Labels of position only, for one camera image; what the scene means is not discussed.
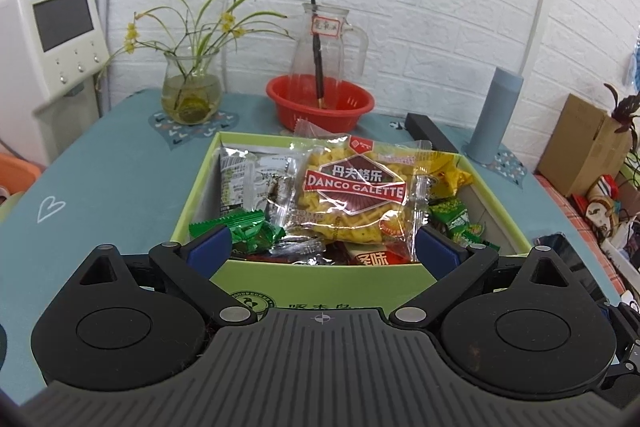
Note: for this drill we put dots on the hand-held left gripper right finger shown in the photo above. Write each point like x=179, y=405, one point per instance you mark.
x=440, y=252

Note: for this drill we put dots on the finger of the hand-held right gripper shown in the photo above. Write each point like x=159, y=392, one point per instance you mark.
x=631, y=337

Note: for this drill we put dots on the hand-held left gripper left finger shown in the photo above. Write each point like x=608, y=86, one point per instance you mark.
x=210, y=248

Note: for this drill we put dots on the silver printed snack packet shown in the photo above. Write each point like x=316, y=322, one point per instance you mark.
x=240, y=177

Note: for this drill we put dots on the yellow snack packet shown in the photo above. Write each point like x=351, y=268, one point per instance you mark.
x=445, y=172

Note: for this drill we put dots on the plain silver foil packet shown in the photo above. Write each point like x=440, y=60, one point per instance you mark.
x=300, y=249

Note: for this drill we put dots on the clear waffle packet red label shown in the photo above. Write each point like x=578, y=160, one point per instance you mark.
x=350, y=202

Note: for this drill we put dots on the green cardboard box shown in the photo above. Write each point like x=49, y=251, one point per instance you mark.
x=310, y=279

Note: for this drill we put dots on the green foil snack packet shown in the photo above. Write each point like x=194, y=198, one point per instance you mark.
x=235, y=222
x=262, y=239

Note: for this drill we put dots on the white power strip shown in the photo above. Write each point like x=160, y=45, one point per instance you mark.
x=622, y=254

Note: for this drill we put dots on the black smartphone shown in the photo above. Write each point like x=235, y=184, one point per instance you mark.
x=580, y=267

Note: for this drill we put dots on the black rectangular box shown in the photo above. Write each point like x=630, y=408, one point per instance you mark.
x=430, y=132

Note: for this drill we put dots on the orange plaid cloth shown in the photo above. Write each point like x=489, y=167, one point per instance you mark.
x=565, y=207

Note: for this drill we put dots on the santa figurine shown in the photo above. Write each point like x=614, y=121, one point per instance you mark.
x=600, y=202

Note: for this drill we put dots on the grey cylindrical bottle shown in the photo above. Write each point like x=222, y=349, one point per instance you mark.
x=495, y=117

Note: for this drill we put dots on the glass vase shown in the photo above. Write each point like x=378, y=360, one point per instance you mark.
x=190, y=99

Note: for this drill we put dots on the red plastic basket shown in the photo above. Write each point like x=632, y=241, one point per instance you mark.
x=300, y=112

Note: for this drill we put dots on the brown cardboard box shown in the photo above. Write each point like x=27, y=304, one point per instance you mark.
x=575, y=142

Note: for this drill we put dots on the orange plastic basin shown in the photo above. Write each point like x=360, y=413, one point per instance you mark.
x=17, y=172

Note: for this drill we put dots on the black stirring stick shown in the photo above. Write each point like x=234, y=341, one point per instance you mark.
x=317, y=57

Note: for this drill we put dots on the yellow flowered plant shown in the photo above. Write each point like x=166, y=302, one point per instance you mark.
x=200, y=22

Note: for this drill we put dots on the dark purple plant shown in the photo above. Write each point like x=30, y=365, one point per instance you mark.
x=627, y=109

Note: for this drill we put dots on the glass pitcher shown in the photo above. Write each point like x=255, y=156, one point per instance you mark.
x=335, y=47

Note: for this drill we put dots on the white machine with screen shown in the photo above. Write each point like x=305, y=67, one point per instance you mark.
x=30, y=82

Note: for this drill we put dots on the large blue paper fan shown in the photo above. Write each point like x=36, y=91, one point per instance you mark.
x=635, y=69

